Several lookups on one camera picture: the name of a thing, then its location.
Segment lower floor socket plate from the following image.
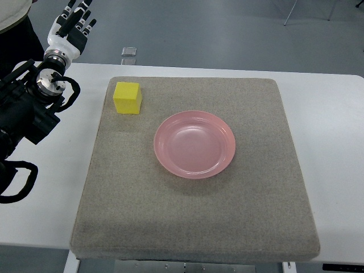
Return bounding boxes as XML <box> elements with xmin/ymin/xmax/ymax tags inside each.
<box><xmin>121</xmin><ymin>58</ymin><xmax>136</xmax><ymax>65</ymax></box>

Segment person in beige shirt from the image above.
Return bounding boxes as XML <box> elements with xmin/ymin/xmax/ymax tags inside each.
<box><xmin>1</xmin><ymin>0</ymin><xmax>44</xmax><ymax>78</ymax></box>

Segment yellow cube block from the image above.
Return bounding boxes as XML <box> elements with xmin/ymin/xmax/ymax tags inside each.
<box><xmin>113</xmin><ymin>82</ymin><xmax>142</xmax><ymax>114</ymax></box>

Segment white table leg frame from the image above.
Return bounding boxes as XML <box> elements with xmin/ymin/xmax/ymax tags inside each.
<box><xmin>63</xmin><ymin>251</ymin><xmax>297</xmax><ymax>272</ymax></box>

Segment floor socket plate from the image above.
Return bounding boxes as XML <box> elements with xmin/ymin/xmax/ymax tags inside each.
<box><xmin>121</xmin><ymin>58</ymin><xmax>136</xmax><ymax>65</ymax></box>
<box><xmin>121</xmin><ymin>47</ymin><xmax>137</xmax><ymax>56</ymax></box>

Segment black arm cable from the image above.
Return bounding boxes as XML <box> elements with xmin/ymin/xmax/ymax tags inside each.
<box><xmin>0</xmin><ymin>160</ymin><xmax>39</xmax><ymax>204</ymax></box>

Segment pink plate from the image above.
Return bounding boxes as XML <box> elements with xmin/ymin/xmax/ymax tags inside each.
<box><xmin>154</xmin><ymin>110</ymin><xmax>236</xmax><ymax>179</ymax></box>

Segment metal chair legs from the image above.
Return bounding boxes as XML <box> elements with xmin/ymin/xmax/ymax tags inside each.
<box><xmin>283</xmin><ymin>1</ymin><xmax>363</xmax><ymax>26</ymax></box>

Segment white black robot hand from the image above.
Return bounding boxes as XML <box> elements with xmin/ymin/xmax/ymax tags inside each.
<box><xmin>46</xmin><ymin>1</ymin><xmax>97</xmax><ymax>62</ymax></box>

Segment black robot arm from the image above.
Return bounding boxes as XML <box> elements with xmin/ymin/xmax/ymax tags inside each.
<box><xmin>1</xmin><ymin>49</ymin><xmax>80</xmax><ymax>160</ymax></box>

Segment beige fabric mat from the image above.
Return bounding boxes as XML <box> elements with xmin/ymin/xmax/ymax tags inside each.
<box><xmin>70</xmin><ymin>77</ymin><xmax>320</xmax><ymax>263</ymax></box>

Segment upper floor socket plate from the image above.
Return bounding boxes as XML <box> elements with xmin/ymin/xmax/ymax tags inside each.
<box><xmin>121</xmin><ymin>47</ymin><xmax>137</xmax><ymax>56</ymax></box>

